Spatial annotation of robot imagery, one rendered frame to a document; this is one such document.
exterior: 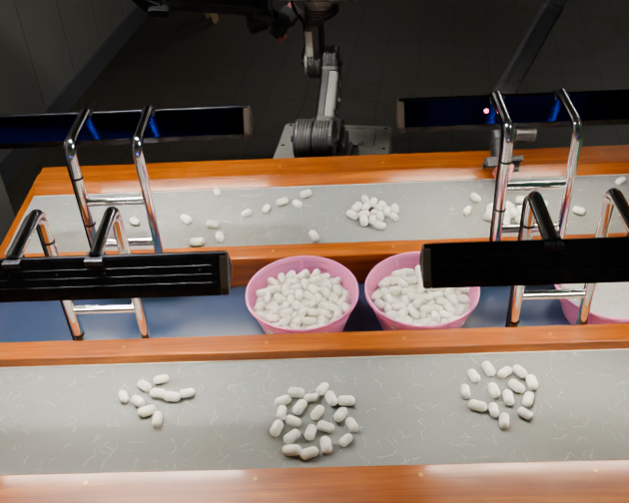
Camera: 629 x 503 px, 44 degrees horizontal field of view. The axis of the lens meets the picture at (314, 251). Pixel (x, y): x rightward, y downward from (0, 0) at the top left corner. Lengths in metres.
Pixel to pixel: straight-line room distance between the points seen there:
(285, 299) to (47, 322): 0.60
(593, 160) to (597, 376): 0.82
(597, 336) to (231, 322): 0.84
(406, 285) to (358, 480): 0.58
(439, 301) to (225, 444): 0.61
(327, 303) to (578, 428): 0.62
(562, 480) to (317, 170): 1.15
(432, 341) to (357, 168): 0.72
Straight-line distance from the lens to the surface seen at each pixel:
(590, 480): 1.53
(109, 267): 1.45
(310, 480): 1.48
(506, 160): 1.79
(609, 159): 2.39
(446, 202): 2.17
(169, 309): 1.97
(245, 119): 1.87
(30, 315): 2.08
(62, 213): 2.29
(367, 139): 2.98
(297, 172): 2.25
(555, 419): 1.63
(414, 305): 1.83
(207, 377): 1.70
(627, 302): 1.93
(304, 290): 1.90
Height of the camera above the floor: 1.97
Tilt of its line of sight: 38 degrees down
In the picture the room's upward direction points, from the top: 4 degrees counter-clockwise
